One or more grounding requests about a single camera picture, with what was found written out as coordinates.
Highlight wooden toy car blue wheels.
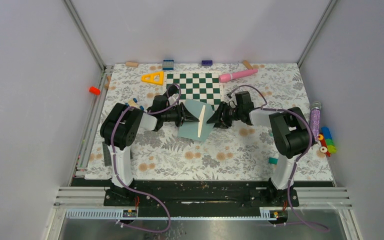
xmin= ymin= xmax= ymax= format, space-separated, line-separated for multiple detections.
xmin=125 ymin=98 xmax=145 ymax=111

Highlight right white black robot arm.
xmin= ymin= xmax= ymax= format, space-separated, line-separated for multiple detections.
xmin=207 ymin=91 xmax=314 ymax=206

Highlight colourful block toy pile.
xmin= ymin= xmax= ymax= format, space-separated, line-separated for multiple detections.
xmin=317 ymin=126 xmax=337 ymax=157

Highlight floral patterned table mat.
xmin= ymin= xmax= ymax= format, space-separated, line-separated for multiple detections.
xmin=84 ymin=62 xmax=335 ymax=182

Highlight yellow triangle toy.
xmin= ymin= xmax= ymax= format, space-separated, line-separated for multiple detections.
xmin=141 ymin=71 xmax=164 ymax=86

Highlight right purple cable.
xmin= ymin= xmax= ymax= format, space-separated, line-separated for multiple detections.
xmin=227 ymin=84 xmax=330 ymax=233

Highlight blue grey lego brick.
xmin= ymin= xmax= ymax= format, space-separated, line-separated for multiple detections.
xmin=161 ymin=59 xmax=175 ymax=71

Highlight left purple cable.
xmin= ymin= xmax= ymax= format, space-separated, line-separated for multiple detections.
xmin=109 ymin=83 xmax=182 ymax=234

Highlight purple cable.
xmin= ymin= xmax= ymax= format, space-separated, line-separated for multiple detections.
xmin=109 ymin=83 xmax=182 ymax=234
xmin=227 ymin=84 xmax=330 ymax=233

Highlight grey lego baseplate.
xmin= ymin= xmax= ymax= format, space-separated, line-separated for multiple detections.
xmin=102 ymin=142 xmax=112 ymax=167

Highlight orange red small cylinder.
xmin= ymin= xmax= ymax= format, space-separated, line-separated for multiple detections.
xmin=88 ymin=86 xmax=101 ymax=96

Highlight teal small block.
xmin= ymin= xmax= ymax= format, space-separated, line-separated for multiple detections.
xmin=268 ymin=157 xmax=278 ymax=165

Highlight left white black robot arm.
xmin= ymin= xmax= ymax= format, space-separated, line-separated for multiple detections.
xmin=99 ymin=95 xmax=200 ymax=206

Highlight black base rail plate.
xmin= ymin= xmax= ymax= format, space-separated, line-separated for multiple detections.
xmin=71 ymin=178 xmax=335 ymax=218

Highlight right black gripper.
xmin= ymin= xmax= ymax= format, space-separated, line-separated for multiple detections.
xmin=206 ymin=101 xmax=243 ymax=130

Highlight wooden cylinder peg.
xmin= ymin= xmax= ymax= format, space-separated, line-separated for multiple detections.
xmin=125 ymin=61 xmax=139 ymax=68
xmin=242 ymin=60 xmax=254 ymax=70

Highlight purple glitter microphone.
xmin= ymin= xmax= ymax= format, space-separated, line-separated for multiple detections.
xmin=309 ymin=101 xmax=322 ymax=145

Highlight right wooden cylinder peg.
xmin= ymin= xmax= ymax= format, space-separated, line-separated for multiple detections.
xmin=242 ymin=60 xmax=254 ymax=70

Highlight left wooden cylinder peg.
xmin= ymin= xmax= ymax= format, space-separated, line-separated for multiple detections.
xmin=125 ymin=61 xmax=139 ymax=68

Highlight pink toy microphone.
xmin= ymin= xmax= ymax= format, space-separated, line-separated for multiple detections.
xmin=218 ymin=69 xmax=258 ymax=83

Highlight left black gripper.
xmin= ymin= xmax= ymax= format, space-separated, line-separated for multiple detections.
xmin=161 ymin=102 xmax=199 ymax=128

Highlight grey-blue envelope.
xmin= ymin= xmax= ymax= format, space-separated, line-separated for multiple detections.
xmin=177 ymin=99 xmax=214 ymax=142

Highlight green white chessboard mat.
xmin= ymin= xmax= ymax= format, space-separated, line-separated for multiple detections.
xmin=165 ymin=72 xmax=224 ymax=110

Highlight purple lego brick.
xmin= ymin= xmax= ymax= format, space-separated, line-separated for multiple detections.
xmin=201 ymin=60 xmax=213 ymax=66

